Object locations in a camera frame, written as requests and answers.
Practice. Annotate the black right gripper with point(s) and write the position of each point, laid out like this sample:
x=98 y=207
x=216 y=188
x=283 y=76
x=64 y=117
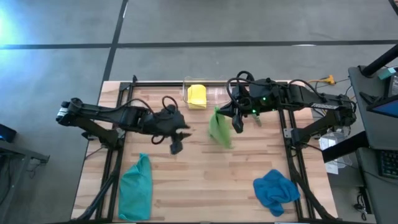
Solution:
x=242 y=102

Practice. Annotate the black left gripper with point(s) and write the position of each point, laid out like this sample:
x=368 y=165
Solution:
x=164 y=123

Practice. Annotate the green microfiber towel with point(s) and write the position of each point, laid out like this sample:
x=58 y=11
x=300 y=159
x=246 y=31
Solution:
x=220 y=133

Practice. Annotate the yellow microfiber towel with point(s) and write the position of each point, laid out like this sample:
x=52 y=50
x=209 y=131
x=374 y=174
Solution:
x=196 y=96

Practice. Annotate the teal microfiber towel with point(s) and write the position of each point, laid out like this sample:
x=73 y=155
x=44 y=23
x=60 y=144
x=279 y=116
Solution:
x=135 y=189

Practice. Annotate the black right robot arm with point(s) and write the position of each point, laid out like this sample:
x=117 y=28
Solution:
x=323 y=107

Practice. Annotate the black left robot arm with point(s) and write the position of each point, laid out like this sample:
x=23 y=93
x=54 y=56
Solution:
x=102 y=113

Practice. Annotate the blue microfiber towel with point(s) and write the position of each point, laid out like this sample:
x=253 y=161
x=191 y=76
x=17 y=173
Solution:
x=273 y=193

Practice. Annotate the clear plastic bin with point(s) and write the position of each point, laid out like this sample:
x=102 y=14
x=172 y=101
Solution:
x=217 y=99

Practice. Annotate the potted succulent plant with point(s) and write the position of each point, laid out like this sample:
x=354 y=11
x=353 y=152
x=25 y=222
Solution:
x=256 y=119

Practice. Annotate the white box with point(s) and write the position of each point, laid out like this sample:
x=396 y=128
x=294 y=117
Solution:
x=329 y=144

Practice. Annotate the yellow power plug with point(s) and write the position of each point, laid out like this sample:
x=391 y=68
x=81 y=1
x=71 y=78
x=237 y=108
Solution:
x=330 y=80

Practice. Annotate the black desk crossbar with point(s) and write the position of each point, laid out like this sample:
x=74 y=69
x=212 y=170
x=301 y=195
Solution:
x=345 y=147

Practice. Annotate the grey desk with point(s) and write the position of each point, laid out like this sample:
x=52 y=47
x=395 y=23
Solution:
x=382 y=199
x=373 y=130

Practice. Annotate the black pole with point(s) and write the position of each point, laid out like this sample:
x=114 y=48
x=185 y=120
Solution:
x=381 y=62

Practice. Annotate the laptop with blue screen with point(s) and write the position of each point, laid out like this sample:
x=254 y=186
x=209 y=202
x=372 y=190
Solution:
x=388 y=109

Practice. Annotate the teal box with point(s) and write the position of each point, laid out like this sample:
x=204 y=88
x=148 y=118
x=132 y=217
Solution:
x=387 y=73

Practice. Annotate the dark side table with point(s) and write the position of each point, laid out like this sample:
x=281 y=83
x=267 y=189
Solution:
x=18 y=152

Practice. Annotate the black keyboard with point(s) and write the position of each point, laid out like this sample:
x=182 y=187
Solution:
x=390 y=165

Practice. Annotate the blue-lit device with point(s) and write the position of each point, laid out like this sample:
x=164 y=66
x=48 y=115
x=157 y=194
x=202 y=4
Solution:
x=6 y=133

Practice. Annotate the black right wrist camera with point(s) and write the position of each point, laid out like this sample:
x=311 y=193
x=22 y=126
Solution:
x=238 y=126

